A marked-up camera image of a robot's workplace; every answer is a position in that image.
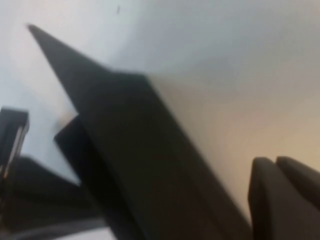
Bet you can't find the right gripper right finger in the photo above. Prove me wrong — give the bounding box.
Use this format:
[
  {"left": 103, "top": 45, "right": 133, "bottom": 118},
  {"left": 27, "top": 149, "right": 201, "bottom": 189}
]
[{"left": 247, "top": 155, "right": 320, "bottom": 240}]

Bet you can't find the black printed glasses case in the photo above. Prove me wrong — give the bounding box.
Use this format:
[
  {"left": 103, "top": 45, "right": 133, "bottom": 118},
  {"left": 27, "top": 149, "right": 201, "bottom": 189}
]
[{"left": 0, "top": 23, "right": 254, "bottom": 240}]

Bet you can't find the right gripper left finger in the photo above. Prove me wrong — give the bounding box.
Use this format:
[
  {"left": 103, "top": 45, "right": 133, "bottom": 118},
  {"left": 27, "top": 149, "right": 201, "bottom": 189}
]
[{"left": 0, "top": 106, "right": 31, "bottom": 181}]

